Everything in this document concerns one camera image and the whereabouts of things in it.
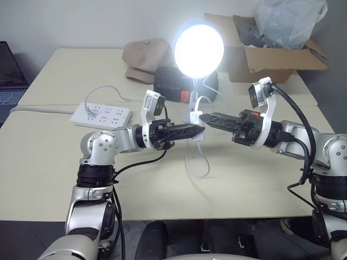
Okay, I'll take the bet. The white lamp cord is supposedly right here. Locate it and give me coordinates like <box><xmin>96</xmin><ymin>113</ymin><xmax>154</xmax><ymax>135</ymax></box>
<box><xmin>84</xmin><ymin>75</ymin><xmax>230</xmax><ymax>178</ymax></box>

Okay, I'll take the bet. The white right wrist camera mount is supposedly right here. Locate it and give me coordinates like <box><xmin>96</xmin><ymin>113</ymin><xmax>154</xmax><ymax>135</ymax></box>
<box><xmin>248</xmin><ymin>76</ymin><xmax>278</xmax><ymax>150</ymax></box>

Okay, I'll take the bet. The grey power strip cable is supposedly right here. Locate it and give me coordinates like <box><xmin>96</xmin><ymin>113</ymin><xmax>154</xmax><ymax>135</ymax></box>
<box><xmin>9</xmin><ymin>105</ymin><xmax>77</xmax><ymax>115</ymax></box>

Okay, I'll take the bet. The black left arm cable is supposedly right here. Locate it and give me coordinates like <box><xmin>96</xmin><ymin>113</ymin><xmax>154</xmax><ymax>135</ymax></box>
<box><xmin>110</xmin><ymin>104</ymin><xmax>170</xmax><ymax>260</ymax></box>

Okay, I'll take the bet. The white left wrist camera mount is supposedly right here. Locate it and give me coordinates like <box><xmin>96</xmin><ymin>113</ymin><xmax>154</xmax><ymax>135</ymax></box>
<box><xmin>140</xmin><ymin>89</ymin><xmax>166</xmax><ymax>149</ymax></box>

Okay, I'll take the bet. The white inline cord switch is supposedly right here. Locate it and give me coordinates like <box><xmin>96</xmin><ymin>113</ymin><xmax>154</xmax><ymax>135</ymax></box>
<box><xmin>189</xmin><ymin>110</ymin><xmax>206</xmax><ymax>142</ymax></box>

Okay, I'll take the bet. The white power strip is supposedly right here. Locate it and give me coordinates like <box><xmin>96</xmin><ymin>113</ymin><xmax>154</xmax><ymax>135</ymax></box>
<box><xmin>69</xmin><ymin>102</ymin><xmax>134</xmax><ymax>131</ymax></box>

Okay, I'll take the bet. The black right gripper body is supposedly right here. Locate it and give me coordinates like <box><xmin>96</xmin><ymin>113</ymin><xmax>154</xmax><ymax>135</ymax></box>
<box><xmin>231</xmin><ymin>109</ymin><xmax>265</xmax><ymax>147</ymax></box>

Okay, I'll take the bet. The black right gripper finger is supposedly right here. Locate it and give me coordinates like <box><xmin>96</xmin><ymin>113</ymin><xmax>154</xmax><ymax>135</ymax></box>
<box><xmin>202</xmin><ymin>119</ymin><xmax>243</xmax><ymax>135</ymax></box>
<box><xmin>198</xmin><ymin>112</ymin><xmax>244</xmax><ymax>125</ymax></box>

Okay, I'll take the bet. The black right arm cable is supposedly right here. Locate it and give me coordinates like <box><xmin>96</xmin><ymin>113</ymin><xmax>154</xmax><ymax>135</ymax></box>
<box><xmin>267</xmin><ymin>82</ymin><xmax>320</xmax><ymax>212</ymax></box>

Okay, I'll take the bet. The dark laptop computer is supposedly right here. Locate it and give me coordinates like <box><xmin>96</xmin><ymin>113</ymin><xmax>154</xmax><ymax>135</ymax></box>
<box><xmin>0</xmin><ymin>41</ymin><xmax>30</xmax><ymax>126</ymax></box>

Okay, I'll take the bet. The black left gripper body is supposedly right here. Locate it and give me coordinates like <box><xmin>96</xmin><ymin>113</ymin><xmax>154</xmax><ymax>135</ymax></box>
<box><xmin>149</xmin><ymin>118</ymin><xmax>176</xmax><ymax>151</ymax></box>

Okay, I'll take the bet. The beige flat cap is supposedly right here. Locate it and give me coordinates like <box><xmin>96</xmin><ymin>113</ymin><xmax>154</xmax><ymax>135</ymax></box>
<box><xmin>121</xmin><ymin>38</ymin><xmax>175</xmax><ymax>85</ymax></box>

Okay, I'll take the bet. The brown cardboard box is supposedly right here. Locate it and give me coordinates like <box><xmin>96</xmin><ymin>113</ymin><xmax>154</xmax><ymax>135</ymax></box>
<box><xmin>204</xmin><ymin>13</ymin><xmax>329</xmax><ymax>85</ymax></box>

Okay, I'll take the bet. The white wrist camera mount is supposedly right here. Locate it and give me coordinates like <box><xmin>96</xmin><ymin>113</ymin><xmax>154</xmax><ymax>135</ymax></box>
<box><xmin>140</xmin><ymin>89</ymin><xmax>166</xmax><ymax>149</ymax></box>
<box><xmin>248</xmin><ymin>76</ymin><xmax>278</xmax><ymax>150</ymax></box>

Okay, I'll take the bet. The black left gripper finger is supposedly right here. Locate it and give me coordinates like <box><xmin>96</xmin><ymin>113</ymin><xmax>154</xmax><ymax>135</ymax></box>
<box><xmin>170</xmin><ymin>132</ymin><xmax>202</xmax><ymax>142</ymax></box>
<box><xmin>170</xmin><ymin>123</ymin><xmax>205</xmax><ymax>135</ymax></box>

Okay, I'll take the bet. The clear plastic bag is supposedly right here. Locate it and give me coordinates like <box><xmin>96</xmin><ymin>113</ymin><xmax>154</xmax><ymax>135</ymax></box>
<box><xmin>254</xmin><ymin>0</ymin><xmax>329</xmax><ymax>50</ymax></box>

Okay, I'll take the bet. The black box with red button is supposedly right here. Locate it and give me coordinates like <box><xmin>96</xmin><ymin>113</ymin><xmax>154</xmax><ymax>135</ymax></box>
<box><xmin>153</xmin><ymin>66</ymin><xmax>219</xmax><ymax>104</ymax></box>

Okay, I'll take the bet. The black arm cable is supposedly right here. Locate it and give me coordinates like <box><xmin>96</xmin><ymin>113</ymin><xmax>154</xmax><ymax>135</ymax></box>
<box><xmin>267</xmin><ymin>82</ymin><xmax>320</xmax><ymax>212</ymax></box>
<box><xmin>110</xmin><ymin>104</ymin><xmax>170</xmax><ymax>260</ymax></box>

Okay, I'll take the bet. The round white clip desk lamp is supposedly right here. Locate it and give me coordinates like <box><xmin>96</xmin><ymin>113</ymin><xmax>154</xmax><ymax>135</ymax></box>
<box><xmin>173</xmin><ymin>23</ymin><xmax>226</xmax><ymax>124</ymax></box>

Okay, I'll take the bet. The dark rounded shape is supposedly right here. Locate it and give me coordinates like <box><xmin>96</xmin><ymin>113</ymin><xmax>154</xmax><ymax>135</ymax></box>
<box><xmin>134</xmin><ymin>220</ymin><xmax>169</xmax><ymax>260</ymax></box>

